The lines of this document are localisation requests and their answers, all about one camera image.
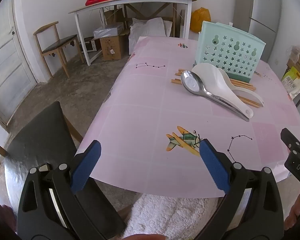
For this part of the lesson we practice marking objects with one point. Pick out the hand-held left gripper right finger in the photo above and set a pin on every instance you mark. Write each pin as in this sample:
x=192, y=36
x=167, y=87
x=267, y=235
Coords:
x=213, y=166

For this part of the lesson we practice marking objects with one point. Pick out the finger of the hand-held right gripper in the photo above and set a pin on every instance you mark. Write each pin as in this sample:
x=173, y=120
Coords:
x=290, y=137

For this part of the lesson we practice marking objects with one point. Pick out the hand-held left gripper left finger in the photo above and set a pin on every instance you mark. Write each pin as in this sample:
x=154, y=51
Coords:
x=86, y=166

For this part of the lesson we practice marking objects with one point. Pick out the pile of wooden chopsticks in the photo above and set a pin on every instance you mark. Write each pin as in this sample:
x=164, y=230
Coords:
x=248, y=103

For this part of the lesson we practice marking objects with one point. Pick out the cream rice paddle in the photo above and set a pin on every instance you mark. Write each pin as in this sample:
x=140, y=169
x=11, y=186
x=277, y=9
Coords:
x=251, y=95

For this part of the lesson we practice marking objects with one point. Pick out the white plastic ladle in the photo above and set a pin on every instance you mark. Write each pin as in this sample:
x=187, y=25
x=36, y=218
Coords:
x=222, y=85

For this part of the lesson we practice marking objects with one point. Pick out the large metal ladle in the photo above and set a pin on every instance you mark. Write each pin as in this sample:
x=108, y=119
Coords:
x=191, y=82

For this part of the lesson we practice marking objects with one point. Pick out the teal star-cut utensil holder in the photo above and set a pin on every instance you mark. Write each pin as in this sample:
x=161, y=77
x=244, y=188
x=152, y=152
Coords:
x=230, y=52

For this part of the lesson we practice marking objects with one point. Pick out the person's right hand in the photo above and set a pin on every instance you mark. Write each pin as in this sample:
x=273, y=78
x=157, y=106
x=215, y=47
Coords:
x=295, y=210

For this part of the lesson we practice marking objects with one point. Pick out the yellow and white rice bag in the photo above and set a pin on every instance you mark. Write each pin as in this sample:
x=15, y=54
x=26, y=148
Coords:
x=292, y=82

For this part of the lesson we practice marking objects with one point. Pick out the wooden chair with black seat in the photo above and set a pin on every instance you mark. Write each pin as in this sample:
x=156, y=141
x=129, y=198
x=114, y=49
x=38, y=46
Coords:
x=39, y=135

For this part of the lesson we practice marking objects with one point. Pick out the white fluffy cloth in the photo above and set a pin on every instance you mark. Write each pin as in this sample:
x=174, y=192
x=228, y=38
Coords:
x=175, y=215

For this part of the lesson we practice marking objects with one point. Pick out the white toaster oven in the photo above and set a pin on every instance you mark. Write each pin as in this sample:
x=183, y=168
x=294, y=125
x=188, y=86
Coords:
x=92, y=46

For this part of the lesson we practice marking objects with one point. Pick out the brown cardboard box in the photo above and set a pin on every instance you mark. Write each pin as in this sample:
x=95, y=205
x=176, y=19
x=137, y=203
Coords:
x=112, y=47

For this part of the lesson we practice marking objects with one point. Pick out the wooden chair with dark seat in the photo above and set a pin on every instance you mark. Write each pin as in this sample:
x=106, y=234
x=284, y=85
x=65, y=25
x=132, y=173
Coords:
x=62, y=42

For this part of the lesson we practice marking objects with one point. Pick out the white door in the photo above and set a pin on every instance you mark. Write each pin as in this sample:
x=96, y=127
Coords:
x=7, y=67

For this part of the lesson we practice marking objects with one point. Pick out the grey refrigerator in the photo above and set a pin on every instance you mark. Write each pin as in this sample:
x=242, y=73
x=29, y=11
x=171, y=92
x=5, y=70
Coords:
x=264, y=10

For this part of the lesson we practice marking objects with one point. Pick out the silver wrapped box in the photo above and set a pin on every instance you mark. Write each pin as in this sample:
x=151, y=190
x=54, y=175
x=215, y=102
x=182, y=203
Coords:
x=107, y=30

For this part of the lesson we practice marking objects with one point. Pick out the yellow plastic bag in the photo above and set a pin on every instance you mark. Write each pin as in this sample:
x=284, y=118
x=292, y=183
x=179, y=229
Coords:
x=200, y=18

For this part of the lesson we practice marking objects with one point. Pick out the white sack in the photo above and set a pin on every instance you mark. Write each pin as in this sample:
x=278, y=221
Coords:
x=147, y=28

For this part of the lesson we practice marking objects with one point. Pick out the flattened cardboard box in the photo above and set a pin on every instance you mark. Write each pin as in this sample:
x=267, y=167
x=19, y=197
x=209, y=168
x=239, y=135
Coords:
x=113, y=16

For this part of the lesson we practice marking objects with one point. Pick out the white desk with wooden top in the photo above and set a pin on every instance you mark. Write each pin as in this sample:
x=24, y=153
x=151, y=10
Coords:
x=140, y=1

